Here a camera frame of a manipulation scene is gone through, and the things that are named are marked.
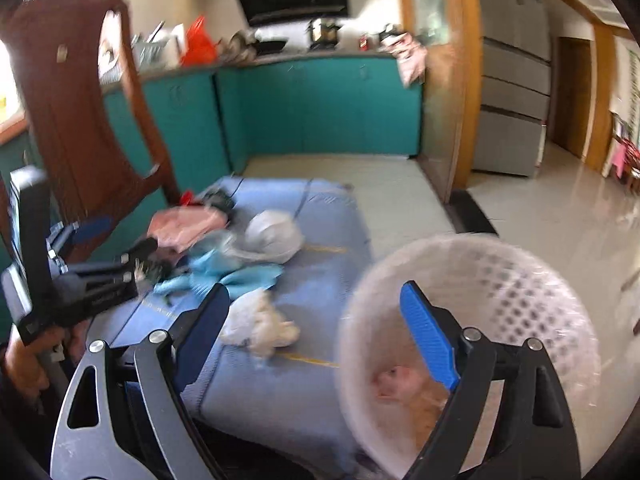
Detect orange crumpled scrap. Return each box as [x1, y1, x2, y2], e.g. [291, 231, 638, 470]
[375, 365, 451, 453]

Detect small black object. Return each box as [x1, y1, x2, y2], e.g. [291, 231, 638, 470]
[197, 187, 238, 226]

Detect black door threshold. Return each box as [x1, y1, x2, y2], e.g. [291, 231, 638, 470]
[447, 189, 501, 237]

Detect light blue cloth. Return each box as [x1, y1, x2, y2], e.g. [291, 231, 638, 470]
[152, 232, 283, 301]

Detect person's left hand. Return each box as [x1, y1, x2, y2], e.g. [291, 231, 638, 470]
[2, 322, 89, 401]

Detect teal lower kitchen cabinets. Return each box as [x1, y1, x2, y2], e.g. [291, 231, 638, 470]
[0, 55, 425, 261]

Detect wooden framed glass door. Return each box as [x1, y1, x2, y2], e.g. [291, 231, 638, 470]
[397, 0, 483, 203]

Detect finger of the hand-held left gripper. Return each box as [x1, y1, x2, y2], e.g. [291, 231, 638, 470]
[51, 236, 160, 322]
[47, 216, 115, 262]

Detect steel bowl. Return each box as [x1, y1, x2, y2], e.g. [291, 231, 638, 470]
[227, 30, 256, 58]

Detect brown interior door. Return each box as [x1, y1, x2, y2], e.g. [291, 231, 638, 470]
[552, 36, 593, 158]

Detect pink white hanging cloth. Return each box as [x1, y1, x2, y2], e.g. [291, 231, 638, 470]
[395, 32, 428, 86]

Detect white tissue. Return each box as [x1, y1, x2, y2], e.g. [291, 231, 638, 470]
[219, 290, 301, 358]

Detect light blue mat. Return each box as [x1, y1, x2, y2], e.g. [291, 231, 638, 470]
[85, 176, 373, 478]

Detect white perforated plastic basket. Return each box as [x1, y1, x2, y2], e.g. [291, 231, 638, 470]
[336, 234, 602, 478]

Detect black wok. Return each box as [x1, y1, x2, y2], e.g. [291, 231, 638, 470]
[252, 39, 288, 57]

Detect white dish rack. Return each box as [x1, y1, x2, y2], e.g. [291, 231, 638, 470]
[132, 35, 181, 71]

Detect silver refrigerator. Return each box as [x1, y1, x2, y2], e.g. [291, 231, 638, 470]
[472, 0, 553, 178]

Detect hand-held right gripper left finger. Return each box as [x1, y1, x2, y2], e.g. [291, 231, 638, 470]
[50, 282, 233, 480]

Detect red plastic bag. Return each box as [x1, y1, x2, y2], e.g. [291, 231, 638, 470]
[180, 16, 221, 67]

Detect white plastic mesh basket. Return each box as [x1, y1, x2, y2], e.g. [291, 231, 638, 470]
[336, 234, 601, 478]

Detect brown wooden chair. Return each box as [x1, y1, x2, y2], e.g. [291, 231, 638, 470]
[0, 0, 181, 266]

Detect pink hanging garment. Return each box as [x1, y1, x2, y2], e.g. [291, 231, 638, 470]
[612, 142, 631, 177]

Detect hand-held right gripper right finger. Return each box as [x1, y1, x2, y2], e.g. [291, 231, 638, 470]
[399, 281, 583, 480]

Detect steel cooking pot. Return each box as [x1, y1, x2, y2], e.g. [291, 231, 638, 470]
[307, 17, 343, 51]

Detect white face mask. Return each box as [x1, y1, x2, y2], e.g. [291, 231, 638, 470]
[243, 209, 306, 265]

